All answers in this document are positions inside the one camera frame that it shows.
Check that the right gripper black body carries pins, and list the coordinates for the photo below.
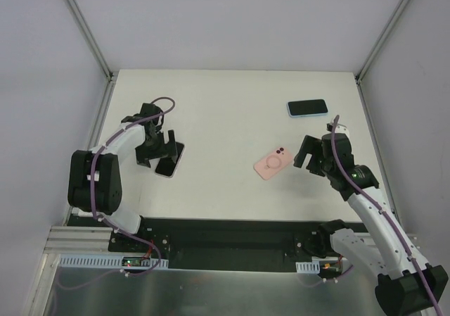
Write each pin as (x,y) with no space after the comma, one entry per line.
(314,158)

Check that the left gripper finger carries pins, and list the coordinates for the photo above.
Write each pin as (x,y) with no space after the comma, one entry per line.
(144,159)
(171,151)

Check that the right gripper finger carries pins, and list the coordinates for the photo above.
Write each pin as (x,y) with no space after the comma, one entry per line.
(310,146)
(314,166)

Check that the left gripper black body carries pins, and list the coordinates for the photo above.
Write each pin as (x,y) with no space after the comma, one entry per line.
(156,152)

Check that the purple phone black screen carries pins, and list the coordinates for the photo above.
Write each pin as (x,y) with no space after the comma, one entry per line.
(166,167)

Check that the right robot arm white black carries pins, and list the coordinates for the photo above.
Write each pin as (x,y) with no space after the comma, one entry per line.
(405,281)

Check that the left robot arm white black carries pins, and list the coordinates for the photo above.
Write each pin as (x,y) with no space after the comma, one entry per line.
(95,181)

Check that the black phone in blue case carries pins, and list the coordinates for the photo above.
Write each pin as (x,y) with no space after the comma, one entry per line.
(306,108)

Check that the pink phone case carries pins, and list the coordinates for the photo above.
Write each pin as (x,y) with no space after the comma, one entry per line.
(273,163)

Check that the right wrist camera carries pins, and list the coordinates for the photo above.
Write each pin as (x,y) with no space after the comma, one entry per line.
(340,128)

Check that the right white cable duct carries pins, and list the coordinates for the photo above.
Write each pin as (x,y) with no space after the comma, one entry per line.
(312,267)

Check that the white cable duct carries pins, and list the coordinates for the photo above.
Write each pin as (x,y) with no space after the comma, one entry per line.
(111,262)
(312,267)

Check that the left white cable duct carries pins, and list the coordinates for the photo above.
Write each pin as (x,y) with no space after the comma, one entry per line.
(111,262)

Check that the left aluminium corner post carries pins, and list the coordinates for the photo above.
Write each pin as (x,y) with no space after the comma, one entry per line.
(88,36)

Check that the aluminium corner post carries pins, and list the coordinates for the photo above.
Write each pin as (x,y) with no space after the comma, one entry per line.
(88,36)
(381,40)

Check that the right aluminium corner post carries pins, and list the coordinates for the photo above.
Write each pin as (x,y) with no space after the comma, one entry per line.
(381,40)

